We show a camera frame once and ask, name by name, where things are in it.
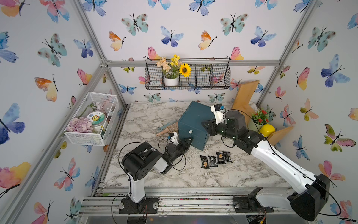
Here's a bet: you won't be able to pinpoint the round green tin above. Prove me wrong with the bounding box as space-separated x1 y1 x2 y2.
87 111 106 127

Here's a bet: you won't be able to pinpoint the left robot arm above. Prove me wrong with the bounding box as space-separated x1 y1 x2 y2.
120 137 193 204

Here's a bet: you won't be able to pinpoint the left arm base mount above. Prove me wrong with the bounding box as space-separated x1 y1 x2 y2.
118 197 159 215

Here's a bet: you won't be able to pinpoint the pink artificial flowers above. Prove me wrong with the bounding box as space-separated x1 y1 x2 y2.
66 117 94 133

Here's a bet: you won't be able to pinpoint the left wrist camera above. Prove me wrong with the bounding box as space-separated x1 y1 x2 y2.
169 132 179 146

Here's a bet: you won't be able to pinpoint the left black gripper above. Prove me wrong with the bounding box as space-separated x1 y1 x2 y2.
168 137 192 165

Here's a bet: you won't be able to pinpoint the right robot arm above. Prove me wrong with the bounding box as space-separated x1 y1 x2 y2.
201 110 330 221

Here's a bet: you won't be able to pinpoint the green pot red flowers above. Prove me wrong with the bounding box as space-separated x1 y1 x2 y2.
248 109 269 132

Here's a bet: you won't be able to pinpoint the black cookie packet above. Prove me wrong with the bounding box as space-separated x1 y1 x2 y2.
209 156 218 168
222 151 232 163
200 155 210 169
216 152 226 165

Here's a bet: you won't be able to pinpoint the wooden zigzag shelf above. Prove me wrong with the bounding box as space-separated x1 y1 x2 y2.
232 80 294 145

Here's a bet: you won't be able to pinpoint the yellow canister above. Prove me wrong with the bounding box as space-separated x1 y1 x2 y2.
260 124 276 138

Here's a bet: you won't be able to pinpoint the white mesh wall basket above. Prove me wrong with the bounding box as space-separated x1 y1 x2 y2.
63 92 119 146

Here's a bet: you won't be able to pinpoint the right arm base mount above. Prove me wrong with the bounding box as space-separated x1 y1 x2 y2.
233 195 274 213

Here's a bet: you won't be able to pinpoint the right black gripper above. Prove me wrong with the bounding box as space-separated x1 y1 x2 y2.
201 119 239 143

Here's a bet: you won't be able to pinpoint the small wooden dustpan brush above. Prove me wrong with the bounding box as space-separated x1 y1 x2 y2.
156 121 179 136

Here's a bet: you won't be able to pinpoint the black wire wall basket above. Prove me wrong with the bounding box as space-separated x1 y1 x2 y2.
144 58 232 91

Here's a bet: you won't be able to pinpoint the teal drawer cabinet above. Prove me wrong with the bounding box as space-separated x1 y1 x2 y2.
178 101 214 151

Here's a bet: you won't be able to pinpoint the white flower pot with sunflower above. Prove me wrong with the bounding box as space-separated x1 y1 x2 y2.
156 54 192 87

